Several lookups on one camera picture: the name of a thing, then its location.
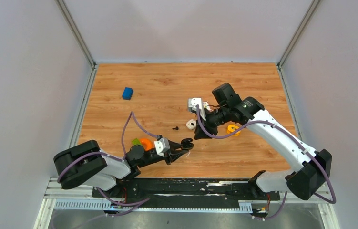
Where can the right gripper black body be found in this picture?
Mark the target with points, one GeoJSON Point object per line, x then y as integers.
{"type": "Point", "coordinates": [215, 118]}

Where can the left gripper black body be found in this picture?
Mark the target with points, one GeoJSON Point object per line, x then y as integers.
{"type": "Point", "coordinates": [169, 158]}

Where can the white earbud charging case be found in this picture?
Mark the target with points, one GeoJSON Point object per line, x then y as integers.
{"type": "Point", "coordinates": [191, 124]}

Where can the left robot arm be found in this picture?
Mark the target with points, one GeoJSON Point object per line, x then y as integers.
{"type": "Point", "coordinates": [87, 164]}

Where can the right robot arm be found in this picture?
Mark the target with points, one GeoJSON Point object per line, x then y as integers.
{"type": "Point", "coordinates": [309, 168]}

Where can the red pink small box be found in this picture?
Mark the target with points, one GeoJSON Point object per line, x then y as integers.
{"type": "Point", "coordinates": [207, 106]}

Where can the orange green toy block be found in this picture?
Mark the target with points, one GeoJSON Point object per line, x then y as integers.
{"type": "Point", "coordinates": [144, 142]}

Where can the blue toy block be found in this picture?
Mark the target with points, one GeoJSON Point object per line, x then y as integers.
{"type": "Point", "coordinates": [127, 93]}

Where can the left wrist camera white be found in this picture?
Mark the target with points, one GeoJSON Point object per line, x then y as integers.
{"type": "Point", "coordinates": [161, 146]}

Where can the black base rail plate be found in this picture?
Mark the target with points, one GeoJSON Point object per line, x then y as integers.
{"type": "Point", "coordinates": [197, 193]}

